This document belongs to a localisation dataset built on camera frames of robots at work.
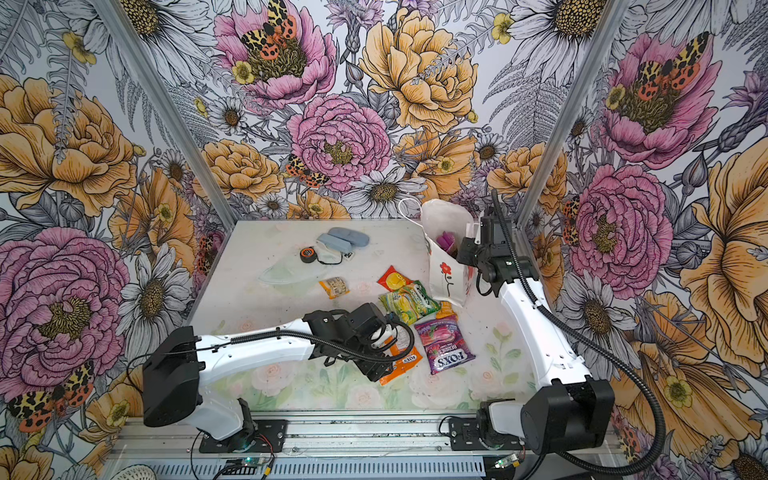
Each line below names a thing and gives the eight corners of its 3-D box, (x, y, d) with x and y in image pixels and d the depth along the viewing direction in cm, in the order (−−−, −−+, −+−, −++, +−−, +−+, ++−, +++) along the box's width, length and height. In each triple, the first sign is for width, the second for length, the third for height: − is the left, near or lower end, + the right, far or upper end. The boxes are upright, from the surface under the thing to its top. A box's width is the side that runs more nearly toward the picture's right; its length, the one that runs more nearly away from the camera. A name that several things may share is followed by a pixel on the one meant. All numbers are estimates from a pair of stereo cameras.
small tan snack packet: (331, 302, 100) (329, 297, 98) (321, 285, 105) (319, 280, 103) (349, 292, 103) (348, 288, 101) (339, 276, 107) (337, 271, 105)
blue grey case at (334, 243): (318, 244, 116) (316, 236, 113) (326, 237, 119) (324, 229, 115) (347, 258, 112) (345, 251, 108) (354, 251, 114) (352, 243, 111)
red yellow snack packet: (377, 282, 106) (377, 278, 104) (391, 269, 110) (391, 265, 108) (397, 297, 103) (397, 293, 101) (411, 283, 106) (411, 279, 104)
